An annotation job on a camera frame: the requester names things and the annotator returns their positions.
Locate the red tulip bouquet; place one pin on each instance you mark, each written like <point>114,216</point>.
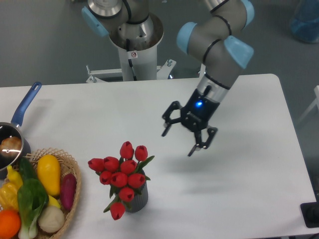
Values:
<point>115,172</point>

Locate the yellow bell pepper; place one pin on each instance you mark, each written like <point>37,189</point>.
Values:
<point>8,197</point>

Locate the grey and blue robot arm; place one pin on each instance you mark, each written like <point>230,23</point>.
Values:
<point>213,43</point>

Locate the white furniture frame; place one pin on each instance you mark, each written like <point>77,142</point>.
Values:
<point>311,110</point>

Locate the dark grey ribbed vase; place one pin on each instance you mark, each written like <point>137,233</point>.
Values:
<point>138,183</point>

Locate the orange fruit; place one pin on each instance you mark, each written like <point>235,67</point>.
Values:
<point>9,223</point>

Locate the black device at table edge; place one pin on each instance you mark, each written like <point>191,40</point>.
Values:
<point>310,212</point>

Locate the yellow squash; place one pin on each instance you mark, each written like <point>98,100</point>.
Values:
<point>48,171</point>

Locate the small yellow pepper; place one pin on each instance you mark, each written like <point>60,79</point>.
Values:
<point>14,177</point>

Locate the blue transparent container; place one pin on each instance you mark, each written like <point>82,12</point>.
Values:
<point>304,25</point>

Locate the purple sweet potato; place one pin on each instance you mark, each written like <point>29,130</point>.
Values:
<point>67,191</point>

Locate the browned bun in pot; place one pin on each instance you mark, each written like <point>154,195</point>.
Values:
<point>10,147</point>

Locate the blue handled saucepan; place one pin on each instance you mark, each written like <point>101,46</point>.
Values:
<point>9,129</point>

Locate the yellow lemon piece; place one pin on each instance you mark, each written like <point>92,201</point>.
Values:
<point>53,202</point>

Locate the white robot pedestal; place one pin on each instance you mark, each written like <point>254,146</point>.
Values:
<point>137,46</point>

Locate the green bok choy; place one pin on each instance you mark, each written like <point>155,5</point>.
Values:
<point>32,198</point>

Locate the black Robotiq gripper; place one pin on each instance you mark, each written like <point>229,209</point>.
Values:
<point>199,113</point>

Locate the woven wicker basket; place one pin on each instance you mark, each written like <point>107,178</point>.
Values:
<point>67,165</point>

